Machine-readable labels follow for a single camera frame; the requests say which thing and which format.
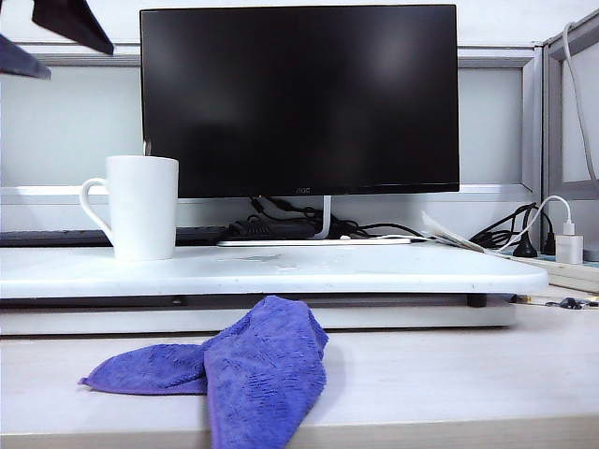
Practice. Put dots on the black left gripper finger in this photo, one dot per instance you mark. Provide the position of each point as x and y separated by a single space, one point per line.
23 61
75 21

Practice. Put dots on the grey framed partition panel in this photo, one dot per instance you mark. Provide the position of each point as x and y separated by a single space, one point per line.
70 117
552 117

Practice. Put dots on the black keyboard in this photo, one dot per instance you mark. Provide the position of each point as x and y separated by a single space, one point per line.
47 237

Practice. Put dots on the white ceramic mug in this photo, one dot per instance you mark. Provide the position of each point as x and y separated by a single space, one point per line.
140 210

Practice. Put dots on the black computer monitor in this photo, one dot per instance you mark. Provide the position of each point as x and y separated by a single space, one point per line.
281 93

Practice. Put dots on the purple microfiber cloth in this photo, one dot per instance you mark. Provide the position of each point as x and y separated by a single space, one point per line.
262 365

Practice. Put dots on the white raised board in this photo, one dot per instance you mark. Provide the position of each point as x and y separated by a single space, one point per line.
374 273

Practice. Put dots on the folded paper stack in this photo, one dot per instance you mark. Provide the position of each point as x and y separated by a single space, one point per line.
449 236

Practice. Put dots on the white base board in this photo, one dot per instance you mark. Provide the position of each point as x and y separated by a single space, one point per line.
398 319

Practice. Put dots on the black board foot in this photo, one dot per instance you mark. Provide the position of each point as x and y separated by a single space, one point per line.
477 301

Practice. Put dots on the black round power plug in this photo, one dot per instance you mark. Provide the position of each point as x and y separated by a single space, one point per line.
526 248

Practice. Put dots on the black slim power plug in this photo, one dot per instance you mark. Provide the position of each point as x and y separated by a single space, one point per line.
550 241

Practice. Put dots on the white USB charger adapter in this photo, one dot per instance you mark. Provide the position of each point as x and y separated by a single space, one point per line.
568 248

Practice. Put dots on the white power strip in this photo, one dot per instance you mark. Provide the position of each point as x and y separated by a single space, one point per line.
575 275

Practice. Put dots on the small black desk clutter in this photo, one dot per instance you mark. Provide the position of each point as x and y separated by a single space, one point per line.
568 303

